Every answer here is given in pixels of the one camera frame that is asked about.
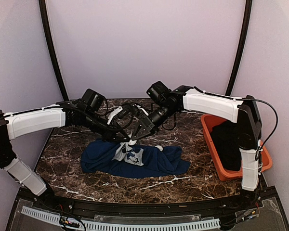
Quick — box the black frame post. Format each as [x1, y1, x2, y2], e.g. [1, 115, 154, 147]
[225, 0, 253, 96]
[39, 0, 69, 101]

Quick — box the blue printed t-shirt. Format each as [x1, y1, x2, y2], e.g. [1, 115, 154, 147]
[80, 139, 190, 179]

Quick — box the black garment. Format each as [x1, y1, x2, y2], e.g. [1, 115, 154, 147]
[210, 120, 241, 171]

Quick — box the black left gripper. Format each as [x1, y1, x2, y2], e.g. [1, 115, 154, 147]
[83, 110, 131, 143]

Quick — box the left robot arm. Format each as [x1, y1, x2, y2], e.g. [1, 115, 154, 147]
[0, 89, 130, 210]

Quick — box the white slotted cable duct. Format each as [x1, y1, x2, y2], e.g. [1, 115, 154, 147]
[21, 206, 221, 231]

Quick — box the round gold white brooch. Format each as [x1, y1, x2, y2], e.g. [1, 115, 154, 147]
[156, 145, 163, 152]

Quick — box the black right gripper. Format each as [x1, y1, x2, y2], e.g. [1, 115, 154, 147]
[131, 103, 177, 140]

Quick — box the left black frame post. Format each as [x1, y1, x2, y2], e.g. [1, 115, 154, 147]
[39, 0, 69, 101]

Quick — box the orange plastic basket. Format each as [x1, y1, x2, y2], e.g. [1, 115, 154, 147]
[200, 114, 273, 181]

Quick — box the black front rail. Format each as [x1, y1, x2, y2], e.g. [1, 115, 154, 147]
[13, 188, 263, 218]

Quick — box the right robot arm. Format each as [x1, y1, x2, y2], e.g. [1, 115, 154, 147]
[131, 81, 268, 209]

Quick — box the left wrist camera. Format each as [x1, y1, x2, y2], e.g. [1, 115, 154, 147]
[107, 103, 138, 127]

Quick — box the right black frame post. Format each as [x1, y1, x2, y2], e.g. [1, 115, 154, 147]
[225, 0, 253, 96]

